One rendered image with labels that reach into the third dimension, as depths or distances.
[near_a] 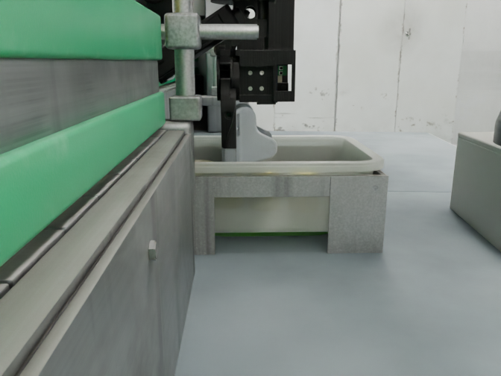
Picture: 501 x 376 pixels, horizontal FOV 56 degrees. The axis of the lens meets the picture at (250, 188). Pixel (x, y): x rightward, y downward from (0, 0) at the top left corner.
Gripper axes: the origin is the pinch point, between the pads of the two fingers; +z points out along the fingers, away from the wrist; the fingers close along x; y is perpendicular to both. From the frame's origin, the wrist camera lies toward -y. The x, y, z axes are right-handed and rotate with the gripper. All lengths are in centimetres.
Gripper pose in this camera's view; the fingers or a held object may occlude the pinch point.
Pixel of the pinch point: (227, 175)
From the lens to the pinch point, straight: 54.1
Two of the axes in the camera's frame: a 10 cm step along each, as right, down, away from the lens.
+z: 0.0, 9.7, 2.6
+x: -0.5, -2.6, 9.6
